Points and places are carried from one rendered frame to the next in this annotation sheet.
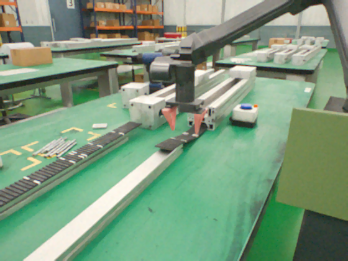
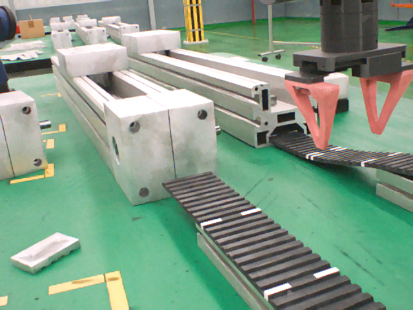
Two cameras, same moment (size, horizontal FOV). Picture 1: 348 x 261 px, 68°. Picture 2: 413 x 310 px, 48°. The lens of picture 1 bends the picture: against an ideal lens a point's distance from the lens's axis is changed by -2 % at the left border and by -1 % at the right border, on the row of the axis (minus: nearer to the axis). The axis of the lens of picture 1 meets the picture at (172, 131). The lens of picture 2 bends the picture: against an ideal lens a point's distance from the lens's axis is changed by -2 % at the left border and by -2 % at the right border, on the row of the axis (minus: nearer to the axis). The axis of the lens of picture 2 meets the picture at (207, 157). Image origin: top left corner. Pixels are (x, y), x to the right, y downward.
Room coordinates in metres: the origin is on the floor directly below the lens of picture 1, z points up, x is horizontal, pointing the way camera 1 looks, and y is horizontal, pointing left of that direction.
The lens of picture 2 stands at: (0.53, 0.42, 0.98)
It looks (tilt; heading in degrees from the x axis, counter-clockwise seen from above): 19 degrees down; 313
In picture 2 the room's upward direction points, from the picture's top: 5 degrees counter-clockwise
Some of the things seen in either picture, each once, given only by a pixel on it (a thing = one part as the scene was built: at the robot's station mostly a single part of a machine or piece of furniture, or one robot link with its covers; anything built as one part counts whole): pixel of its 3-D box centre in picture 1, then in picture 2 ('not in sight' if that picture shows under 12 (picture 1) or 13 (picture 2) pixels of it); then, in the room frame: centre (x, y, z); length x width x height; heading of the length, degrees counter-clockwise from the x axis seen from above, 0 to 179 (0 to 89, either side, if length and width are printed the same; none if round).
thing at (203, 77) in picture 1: (194, 79); (91, 65); (1.31, -0.11, 0.87); 0.16 x 0.11 x 0.07; 154
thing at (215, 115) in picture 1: (230, 92); (185, 76); (1.23, -0.28, 0.82); 0.80 x 0.10 x 0.09; 154
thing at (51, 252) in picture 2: (99, 126); (46, 252); (0.88, 0.26, 0.78); 0.05 x 0.03 x 0.01; 97
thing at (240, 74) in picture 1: (242, 74); (150, 46); (1.45, -0.39, 0.87); 0.16 x 0.11 x 0.07; 154
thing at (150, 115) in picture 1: (150, 112); (170, 141); (0.90, 0.08, 0.83); 0.12 x 0.09 x 0.10; 64
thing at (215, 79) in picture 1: (193, 88); (95, 90); (1.31, -0.11, 0.82); 0.80 x 0.10 x 0.09; 154
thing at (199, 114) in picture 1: (192, 118); (367, 94); (0.74, -0.06, 0.86); 0.07 x 0.07 x 0.09; 66
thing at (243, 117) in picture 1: (242, 115); (310, 93); (0.92, -0.26, 0.81); 0.10 x 0.08 x 0.06; 64
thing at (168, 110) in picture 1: (176, 116); (330, 103); (0.76, -0.01, 0.86); 0.07 x 0.07 x 0.09; 66
